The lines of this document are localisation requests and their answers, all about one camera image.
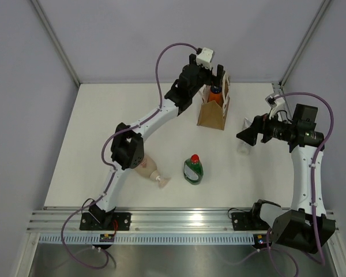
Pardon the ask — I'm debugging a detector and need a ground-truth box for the right aluminium frame post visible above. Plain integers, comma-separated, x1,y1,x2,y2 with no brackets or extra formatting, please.
279,0,333,89

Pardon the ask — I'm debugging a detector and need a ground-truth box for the brown canvas bag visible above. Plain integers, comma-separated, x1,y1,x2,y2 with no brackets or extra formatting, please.
197,72,231,130

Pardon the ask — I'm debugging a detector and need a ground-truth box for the silver tube white cap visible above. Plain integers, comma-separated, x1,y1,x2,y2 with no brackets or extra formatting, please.
237,118,252,155

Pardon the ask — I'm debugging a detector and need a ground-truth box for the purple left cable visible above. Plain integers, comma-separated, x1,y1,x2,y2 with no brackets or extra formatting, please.
60,42,201,271

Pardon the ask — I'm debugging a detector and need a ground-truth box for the orange spray bottle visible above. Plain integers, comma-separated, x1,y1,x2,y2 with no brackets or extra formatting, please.
208,85,223,106

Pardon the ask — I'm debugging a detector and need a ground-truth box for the beige pump bottle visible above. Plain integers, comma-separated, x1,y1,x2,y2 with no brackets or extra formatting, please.
134,154,170,189

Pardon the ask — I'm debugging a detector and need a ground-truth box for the left aluminium frame post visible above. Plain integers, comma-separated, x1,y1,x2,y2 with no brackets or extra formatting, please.
28,0,81,88

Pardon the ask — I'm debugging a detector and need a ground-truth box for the aluminium mounting rail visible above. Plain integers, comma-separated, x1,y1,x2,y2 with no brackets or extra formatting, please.
27,208,257,234

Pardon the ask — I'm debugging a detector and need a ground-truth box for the white slotted cable duct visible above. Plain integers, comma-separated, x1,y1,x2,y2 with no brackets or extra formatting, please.
39,233,255,245

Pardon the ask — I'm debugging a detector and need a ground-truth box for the green bottle red cap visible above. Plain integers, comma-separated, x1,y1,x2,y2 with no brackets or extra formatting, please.
183,154,204,185

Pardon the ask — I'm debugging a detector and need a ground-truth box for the purple cable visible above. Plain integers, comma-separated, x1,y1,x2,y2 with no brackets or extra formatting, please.
60,42,201,271
221,92,334,277

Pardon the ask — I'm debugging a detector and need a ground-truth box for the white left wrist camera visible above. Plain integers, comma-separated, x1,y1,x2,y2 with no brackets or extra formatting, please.
196,47,215,70

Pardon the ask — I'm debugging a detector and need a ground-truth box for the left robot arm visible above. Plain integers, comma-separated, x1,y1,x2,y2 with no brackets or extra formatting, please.
80,48,225,231

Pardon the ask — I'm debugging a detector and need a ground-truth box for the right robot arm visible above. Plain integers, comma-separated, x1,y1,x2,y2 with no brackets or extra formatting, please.
236,104,336,254

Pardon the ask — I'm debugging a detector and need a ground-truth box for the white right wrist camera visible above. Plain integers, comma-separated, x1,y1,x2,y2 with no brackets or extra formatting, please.
265,93,285,118

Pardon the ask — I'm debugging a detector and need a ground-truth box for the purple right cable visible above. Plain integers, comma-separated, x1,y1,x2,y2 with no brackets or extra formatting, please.
221,92,334,277

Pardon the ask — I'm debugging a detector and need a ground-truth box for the aluminium frame post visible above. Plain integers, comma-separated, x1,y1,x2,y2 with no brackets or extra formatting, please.
279,0,333,89
28,0,81,88

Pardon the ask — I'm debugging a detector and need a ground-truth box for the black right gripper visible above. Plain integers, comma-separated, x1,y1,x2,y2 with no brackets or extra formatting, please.
236,108,296,147

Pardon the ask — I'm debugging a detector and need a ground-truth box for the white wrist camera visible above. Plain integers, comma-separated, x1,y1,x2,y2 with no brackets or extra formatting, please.
265,93,285,118
196,47,215,70

